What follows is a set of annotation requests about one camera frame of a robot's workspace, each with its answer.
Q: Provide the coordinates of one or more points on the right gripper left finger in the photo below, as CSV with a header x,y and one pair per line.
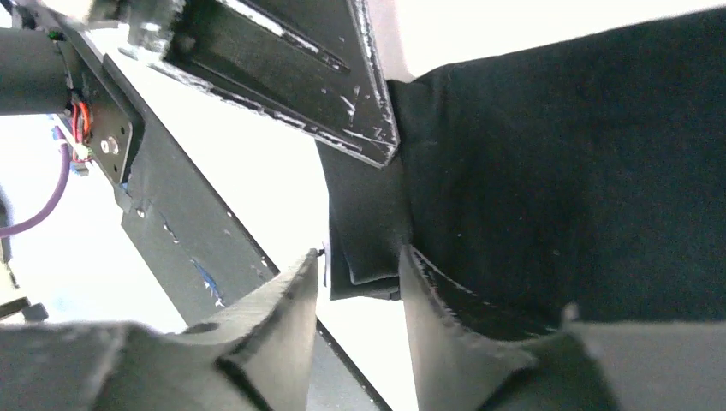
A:
x,y
253,355

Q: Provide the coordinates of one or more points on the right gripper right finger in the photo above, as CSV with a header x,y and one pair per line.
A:
x,y
469,355

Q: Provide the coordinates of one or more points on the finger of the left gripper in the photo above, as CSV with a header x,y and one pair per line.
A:
x,y
310,64

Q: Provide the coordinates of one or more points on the black underwear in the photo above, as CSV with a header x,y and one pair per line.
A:
x,y
589,171

